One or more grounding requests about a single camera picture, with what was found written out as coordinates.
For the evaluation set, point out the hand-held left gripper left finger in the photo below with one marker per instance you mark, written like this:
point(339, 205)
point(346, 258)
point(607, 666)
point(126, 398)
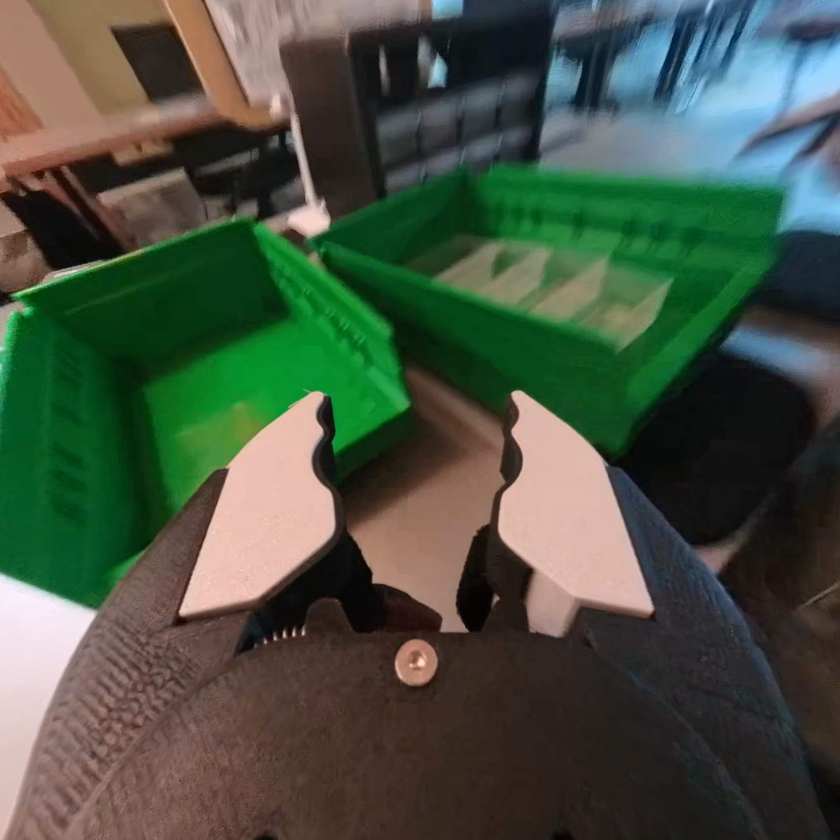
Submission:
point(269, 525)

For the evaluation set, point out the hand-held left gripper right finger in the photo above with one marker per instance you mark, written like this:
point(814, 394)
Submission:
point(571, 531)

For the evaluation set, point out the green plastic bin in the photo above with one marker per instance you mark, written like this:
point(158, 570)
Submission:
point(98, 407)
point(525, 394)

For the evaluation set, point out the black drawer cabinet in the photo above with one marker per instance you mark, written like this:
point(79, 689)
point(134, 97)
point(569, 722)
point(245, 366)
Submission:
point(321, 118)

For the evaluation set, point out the set of cabinet drawers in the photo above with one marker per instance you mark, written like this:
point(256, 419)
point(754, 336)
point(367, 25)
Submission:
point(459, 131)

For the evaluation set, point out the light wooden desk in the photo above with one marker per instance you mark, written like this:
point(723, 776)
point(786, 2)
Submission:
point(98, 141)

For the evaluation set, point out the plywood poster board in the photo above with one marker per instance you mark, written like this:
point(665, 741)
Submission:
point(216, 59)

